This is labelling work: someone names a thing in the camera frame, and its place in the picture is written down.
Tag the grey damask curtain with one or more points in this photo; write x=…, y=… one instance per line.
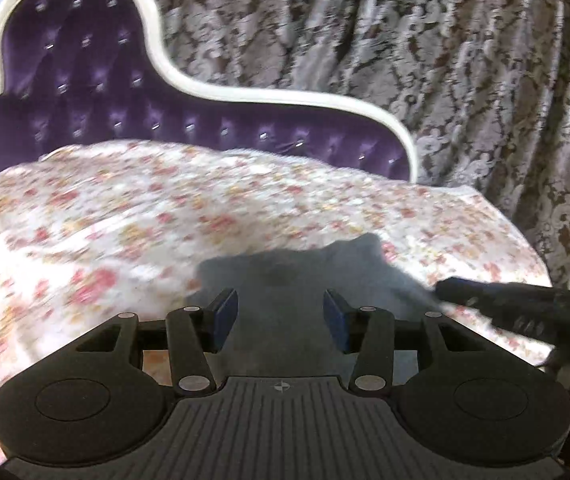
x=482, y=86

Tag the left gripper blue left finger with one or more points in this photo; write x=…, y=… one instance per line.
x=191, y=333

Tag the purple tufted chaise sofa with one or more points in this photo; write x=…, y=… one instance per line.
x=90, y=71

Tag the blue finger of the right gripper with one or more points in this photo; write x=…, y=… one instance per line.
x=465, y=293

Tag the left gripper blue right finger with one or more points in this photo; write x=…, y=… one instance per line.
x=369, y=333

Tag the floral bed cover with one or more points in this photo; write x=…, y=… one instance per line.
x=90, y=231

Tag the grey argyle knit sweater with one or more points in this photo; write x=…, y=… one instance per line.
x=280, y=330

